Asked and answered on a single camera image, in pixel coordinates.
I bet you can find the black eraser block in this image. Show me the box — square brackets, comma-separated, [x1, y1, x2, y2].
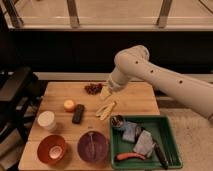
[72, 104, 85, 124]

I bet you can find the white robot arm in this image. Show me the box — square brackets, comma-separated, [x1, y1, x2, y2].
[106, 45, 213, 122]

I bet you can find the dark red grape bunch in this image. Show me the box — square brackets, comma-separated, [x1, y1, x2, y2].
[84, 83, 103, 95]

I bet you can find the metal can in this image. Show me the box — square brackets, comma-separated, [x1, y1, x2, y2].
[111, 115, 124, 129]

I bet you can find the orange round fruit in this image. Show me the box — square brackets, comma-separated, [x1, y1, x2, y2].
[63, 100, 76, 112]

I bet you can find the blue folded cloth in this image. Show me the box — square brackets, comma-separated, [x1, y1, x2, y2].
[122, 121, 141, 143]

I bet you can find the green plastic tray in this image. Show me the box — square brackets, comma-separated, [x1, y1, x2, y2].
[110, 115, 182, 170]

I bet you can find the grey folded cloth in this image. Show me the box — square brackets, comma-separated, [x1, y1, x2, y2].
[133, 130, 155, 157]

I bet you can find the white cylindrical cup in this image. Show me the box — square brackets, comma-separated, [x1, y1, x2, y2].
[37, 111, 56, 131]

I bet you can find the orange carrot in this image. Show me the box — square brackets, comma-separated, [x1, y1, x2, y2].
[115, 153, 146, 161]

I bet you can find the red bowl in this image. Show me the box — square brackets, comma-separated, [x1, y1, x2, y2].
[37, 135, 67, 165]

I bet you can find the black chair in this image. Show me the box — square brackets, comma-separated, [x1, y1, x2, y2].
[0, 66, 39, 158]

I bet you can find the black handled tool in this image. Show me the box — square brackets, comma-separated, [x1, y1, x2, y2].
[154, 140, 168, 170]

